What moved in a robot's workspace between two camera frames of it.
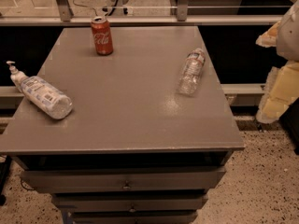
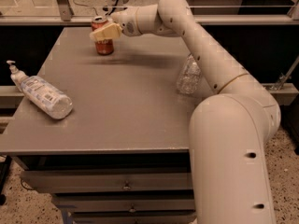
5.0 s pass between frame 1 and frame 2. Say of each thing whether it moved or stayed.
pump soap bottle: stayed
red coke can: stayed
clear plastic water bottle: stayed
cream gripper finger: moved
